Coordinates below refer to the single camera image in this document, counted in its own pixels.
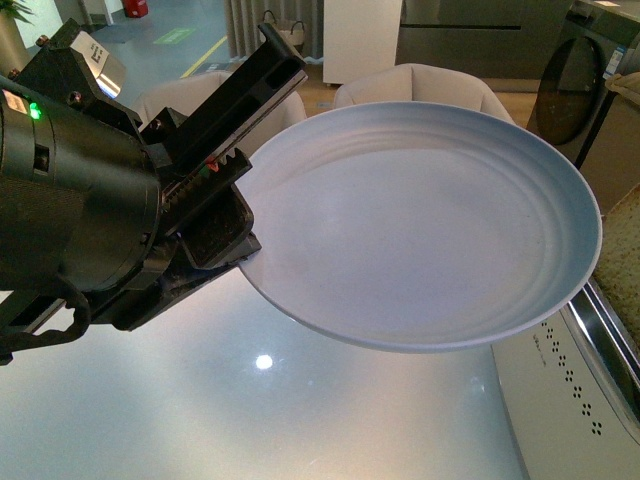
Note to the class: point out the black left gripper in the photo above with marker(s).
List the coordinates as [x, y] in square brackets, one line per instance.
[116, 219]

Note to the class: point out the light blue round plate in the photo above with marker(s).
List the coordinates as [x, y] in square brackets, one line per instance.
[418, 227]

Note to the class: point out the slice of bread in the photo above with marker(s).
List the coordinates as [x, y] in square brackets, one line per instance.
[617, 270]

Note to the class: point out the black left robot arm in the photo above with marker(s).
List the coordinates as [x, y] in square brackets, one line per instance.
[109, 220]

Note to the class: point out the beige chair on left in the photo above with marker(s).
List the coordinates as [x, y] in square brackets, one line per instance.
[186, 95]

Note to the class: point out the beige chair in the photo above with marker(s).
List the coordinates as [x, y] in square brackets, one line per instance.
[186, 95]
[423, 83]

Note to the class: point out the grey curtain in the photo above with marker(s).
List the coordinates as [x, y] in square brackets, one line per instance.
[243, 18]

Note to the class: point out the woven laundry basket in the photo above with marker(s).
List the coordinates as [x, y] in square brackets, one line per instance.
[294, 31]

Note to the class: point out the white refrigerator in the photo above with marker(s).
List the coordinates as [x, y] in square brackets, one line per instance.
[359, 38]

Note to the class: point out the beige chair on right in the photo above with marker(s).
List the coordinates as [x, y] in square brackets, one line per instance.
[423, 83]

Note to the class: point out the gold planter with plant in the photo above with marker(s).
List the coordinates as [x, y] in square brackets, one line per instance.
[14, 53]

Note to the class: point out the dark grey kitchen cabinet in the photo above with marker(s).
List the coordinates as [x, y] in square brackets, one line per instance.
[496, 39]

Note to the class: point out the dark grey washing machine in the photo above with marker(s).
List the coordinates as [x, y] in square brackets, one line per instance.
[598, 40]

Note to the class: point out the white and chrome toaster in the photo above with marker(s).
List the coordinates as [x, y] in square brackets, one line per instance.
[571, 391]

